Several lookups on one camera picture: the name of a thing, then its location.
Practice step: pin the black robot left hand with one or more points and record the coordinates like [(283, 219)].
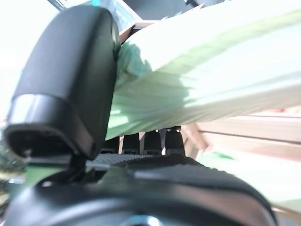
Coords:
[(70, 70)]

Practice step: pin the wooden slatted crate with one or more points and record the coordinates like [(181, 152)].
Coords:
[(247, 134)]

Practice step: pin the green white napa cabbage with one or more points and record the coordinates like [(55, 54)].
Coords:
[(211, 70), (270, 183)]

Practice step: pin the dark green striped pumpkin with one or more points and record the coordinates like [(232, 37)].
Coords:
[(9, 160)]

